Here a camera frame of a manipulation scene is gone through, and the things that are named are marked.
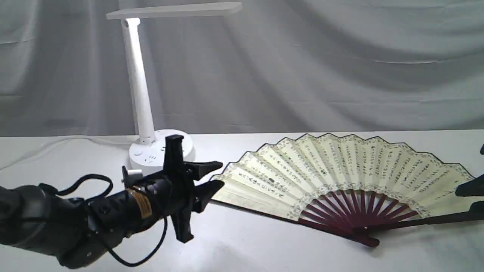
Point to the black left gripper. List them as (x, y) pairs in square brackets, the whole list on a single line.
[(171, 192)]

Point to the paper folding fan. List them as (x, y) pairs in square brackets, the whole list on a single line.
[(347, 186)]

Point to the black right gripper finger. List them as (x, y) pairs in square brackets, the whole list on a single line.
[(471, 188), (477, 207)]

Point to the white desk lamp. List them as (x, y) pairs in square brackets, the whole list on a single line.
[(146, 154)]

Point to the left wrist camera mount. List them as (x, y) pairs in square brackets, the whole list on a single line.
[(131, 177)]

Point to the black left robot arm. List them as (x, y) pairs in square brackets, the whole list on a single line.
[(85, 221)]

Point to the grey backdrop curtain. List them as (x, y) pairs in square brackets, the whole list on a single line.
[(275, 66)]

